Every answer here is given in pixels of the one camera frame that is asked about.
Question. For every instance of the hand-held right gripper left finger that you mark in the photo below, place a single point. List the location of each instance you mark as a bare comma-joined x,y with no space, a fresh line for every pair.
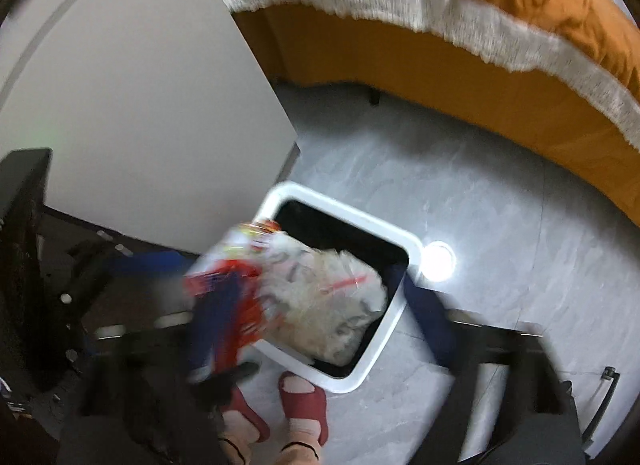
216,321

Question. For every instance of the white fringed blanket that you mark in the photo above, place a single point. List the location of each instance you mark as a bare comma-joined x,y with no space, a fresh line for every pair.
450,10

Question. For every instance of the white rectangular trash bin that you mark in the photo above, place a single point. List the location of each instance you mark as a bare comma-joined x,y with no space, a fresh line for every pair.
385,240

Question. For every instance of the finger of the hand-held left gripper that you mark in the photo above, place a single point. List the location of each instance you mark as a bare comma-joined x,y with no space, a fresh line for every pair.
150,263

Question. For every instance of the red and white snack bag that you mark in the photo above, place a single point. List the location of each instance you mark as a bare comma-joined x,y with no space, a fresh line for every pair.
310,295

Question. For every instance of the red slipper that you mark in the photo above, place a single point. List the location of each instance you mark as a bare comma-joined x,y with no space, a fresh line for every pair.
305,402
246,412

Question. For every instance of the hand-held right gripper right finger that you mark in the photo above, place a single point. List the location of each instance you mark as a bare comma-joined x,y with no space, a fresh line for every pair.
431,316

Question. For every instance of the orange bed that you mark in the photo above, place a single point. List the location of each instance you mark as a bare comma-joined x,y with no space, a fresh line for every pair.
450,60

